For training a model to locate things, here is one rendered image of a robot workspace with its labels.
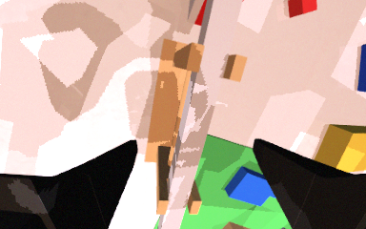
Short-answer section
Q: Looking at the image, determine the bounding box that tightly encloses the red block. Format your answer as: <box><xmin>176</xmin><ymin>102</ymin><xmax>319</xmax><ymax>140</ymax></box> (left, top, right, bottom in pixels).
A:
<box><xmin>287</xmin><ymin>0</ymin><xmax>317</xmax><ymax>18</ymax></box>

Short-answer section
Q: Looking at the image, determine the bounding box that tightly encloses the yellow block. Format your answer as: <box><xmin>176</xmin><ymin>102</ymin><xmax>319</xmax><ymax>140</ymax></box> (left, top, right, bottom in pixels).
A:
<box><xmin>314</xmin><ymin>124</ymin><xmax>366</xmax><ymax>172</ymax></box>

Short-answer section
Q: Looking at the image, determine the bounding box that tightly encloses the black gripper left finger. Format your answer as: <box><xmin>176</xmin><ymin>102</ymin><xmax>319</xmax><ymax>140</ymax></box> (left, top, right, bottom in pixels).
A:
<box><xmin>0</xmin><ymin>139</ymin><xmax>138</xmax><ymax>229</ymax></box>

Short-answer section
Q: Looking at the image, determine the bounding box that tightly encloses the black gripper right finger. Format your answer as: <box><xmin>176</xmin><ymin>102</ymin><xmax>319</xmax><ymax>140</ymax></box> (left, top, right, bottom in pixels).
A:
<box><xmin>253</xmin><ymin>138</ymin><xmax>366</xmax><ymax>229</ymax></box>

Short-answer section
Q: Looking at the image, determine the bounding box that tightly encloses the light green flat mat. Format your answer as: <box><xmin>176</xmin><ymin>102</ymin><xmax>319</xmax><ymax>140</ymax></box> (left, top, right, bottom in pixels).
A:
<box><xmin>179</xmin><ymin>135</ymin><xmax>293</xmax><ymax>229</ymax></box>

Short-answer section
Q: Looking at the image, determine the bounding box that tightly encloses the red putter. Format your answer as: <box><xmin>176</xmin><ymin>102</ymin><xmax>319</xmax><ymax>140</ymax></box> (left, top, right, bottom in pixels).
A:
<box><xmin>157</xmin><ymin>0</ymin><xmax>244</xmax><ymax>229</ymax></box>

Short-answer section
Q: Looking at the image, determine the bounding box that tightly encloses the blue block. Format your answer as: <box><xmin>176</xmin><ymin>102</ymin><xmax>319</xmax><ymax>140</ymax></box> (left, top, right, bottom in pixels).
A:
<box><xmin>225</xmin><ymin>166</ymin><xmax>275</xmax><ymax>206</ymax></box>

